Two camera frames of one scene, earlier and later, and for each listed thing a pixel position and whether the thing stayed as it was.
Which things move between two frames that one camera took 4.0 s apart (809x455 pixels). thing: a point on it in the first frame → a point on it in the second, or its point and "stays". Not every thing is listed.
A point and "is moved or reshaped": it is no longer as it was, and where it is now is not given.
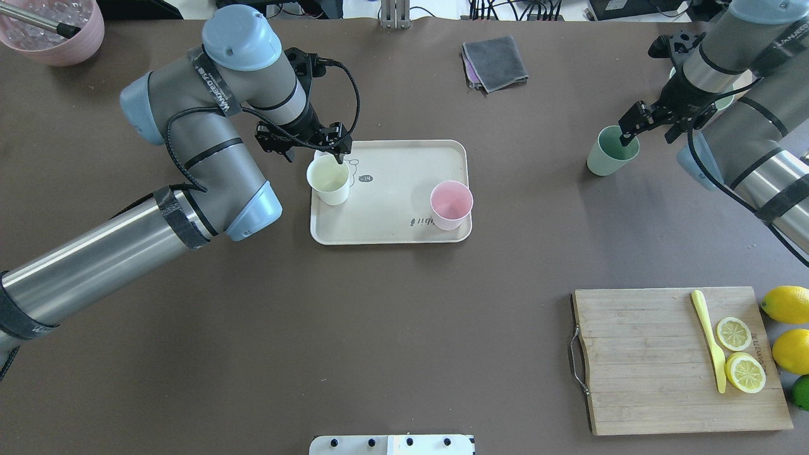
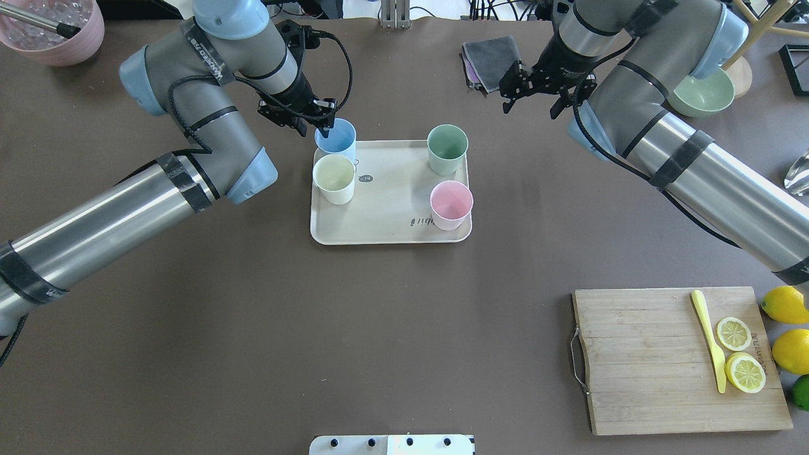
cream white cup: (330, 179) stays
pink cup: (451, 202) stays
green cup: (610, 156) is moved or reshaped
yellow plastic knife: (698, 300) stays
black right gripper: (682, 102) → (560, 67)
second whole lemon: (790, 352) stays
